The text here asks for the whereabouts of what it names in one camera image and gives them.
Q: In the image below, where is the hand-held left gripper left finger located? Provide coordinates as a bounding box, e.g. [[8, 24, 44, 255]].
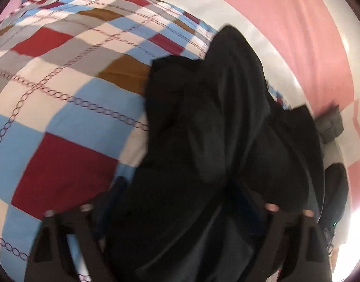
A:
[[24, 179, 126, 282]]

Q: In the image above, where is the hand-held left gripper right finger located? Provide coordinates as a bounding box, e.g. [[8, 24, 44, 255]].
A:
[[228, 180, 335, 282]]

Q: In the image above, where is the black zip jacket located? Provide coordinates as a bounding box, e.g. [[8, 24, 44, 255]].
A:
[[104, 25, 326, 282]]

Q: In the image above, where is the black puffer jacket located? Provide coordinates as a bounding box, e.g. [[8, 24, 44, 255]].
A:
[[323, 162, 350, 230]]

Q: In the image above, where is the grey puffer jacket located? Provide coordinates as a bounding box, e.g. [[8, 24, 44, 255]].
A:
[[314, 104, 345, 145]]

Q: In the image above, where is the checkered bed blanket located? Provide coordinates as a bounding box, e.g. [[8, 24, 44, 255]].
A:
[[0, 0, 289, 282]]

